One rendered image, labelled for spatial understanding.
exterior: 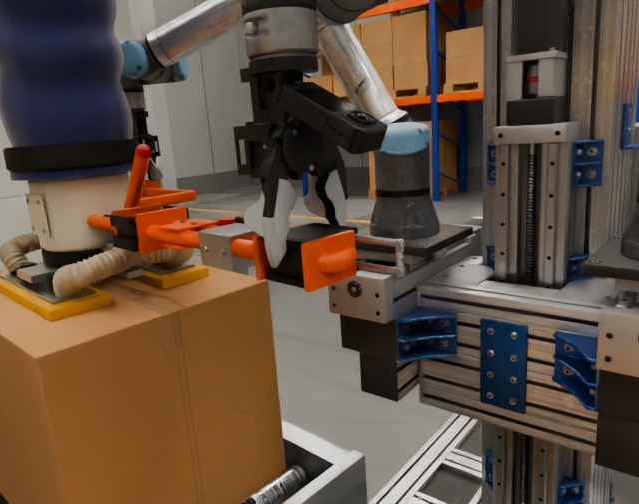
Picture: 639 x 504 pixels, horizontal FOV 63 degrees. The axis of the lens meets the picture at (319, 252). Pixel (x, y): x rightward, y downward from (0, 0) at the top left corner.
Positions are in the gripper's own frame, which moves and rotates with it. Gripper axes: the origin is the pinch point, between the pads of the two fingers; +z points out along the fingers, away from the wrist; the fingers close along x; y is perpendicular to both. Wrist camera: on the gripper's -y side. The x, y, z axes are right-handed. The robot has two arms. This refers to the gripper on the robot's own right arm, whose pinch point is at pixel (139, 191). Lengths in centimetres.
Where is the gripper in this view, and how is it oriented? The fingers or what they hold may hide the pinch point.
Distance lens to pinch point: 145.7
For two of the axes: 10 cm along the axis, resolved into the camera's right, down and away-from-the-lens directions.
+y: 7.1, 1.1, -6.9
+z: 0.8, 9.7, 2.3
